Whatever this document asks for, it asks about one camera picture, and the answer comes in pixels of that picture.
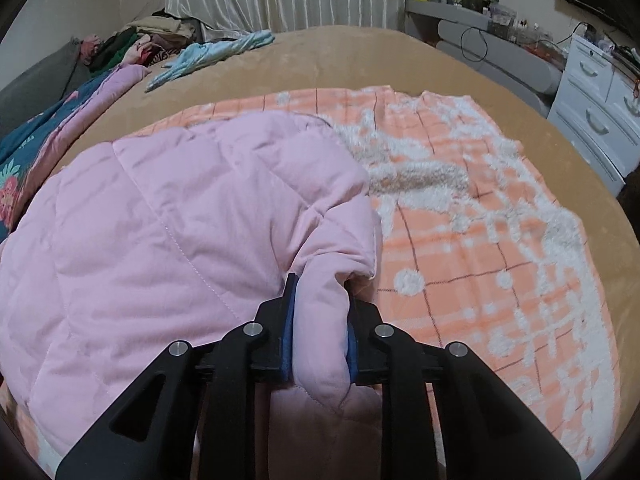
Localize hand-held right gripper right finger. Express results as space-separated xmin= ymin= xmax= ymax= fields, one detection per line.
xmin=345 ymin=282 xmax=582 ymax=480

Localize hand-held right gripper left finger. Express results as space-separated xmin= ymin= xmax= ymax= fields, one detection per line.
xmin=55 ymin=272 xmax=300 ymax=480

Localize pink quilted jacket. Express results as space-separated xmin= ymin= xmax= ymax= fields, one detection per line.
xmin=0 ymin=110 xmax=386 ymax=480

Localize pile of clothes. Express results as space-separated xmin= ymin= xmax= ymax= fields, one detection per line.
xmin=75 ymin=14 xmax=207 ymax=69

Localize orange checked blanket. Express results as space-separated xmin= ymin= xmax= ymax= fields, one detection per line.
xmin=0 ymin=85 xmax=622 ymax=478

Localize brown bed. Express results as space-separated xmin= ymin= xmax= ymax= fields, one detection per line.
xmin=0 ymin=25 xmax=640 ymax=461

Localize light blue cloth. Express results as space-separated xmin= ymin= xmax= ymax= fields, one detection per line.
xmin=145 ymin=30 xmax=275 ymax=92

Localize blue floral quilt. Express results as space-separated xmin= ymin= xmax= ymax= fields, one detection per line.
xmin=0 ymin=65 xmax=152 ymax=241

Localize white drawer cabinet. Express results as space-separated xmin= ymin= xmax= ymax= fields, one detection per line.
xmin=547 ymin=35 xmax=640 ymax=192

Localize grey headboard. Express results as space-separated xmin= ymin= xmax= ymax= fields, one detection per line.
xmin=0 ymin=40 xmax=92 ymax=128

